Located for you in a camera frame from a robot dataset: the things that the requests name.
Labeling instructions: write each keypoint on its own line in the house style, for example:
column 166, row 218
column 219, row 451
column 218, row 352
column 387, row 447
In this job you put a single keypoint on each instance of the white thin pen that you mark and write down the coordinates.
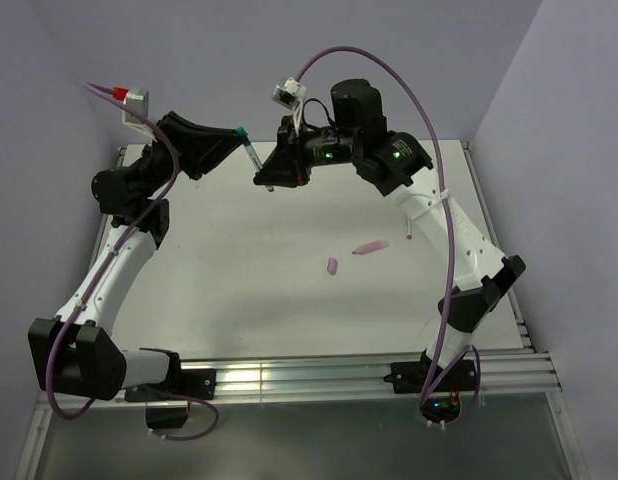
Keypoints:
column 409, row 228

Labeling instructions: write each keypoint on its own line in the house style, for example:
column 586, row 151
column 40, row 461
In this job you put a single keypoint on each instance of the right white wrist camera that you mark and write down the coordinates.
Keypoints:
column 291, row 94

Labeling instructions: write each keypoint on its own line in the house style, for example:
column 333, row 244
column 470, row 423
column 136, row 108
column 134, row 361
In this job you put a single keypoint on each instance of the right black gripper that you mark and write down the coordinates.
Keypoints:
column 288, row 165

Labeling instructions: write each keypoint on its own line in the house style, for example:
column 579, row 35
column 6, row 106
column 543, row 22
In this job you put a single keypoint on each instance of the aluminium rail frame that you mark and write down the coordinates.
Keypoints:
column 241, row 286

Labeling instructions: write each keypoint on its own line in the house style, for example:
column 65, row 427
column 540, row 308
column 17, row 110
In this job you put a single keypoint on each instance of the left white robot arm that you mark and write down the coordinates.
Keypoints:
column 73, row 352

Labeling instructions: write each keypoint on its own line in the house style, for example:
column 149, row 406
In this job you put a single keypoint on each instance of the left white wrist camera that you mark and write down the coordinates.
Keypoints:
column 138, row 100

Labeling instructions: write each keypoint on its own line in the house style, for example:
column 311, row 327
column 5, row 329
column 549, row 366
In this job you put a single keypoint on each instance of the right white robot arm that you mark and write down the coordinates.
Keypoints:
column 397, row 165

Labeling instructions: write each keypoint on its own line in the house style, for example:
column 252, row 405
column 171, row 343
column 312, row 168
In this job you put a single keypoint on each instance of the pink highlighter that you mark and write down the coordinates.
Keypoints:
column 370, row 247

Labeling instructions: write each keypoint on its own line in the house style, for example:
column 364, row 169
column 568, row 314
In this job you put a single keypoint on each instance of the purple marker cap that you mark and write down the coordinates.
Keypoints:
column 332, row 266

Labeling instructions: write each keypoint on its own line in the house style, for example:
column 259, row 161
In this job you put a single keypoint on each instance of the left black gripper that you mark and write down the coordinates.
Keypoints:
column 198, row 149

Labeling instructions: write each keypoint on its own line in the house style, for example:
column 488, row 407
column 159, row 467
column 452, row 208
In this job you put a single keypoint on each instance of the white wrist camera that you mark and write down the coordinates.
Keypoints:
column 291, row 94
column 138, row 100

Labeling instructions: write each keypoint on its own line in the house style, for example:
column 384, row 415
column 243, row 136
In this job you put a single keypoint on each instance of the teal thin pen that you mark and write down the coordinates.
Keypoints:
column 253, row 156

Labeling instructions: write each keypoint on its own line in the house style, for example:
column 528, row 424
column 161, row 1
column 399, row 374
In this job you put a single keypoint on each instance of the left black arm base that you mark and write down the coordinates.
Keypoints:
column 193, row 387

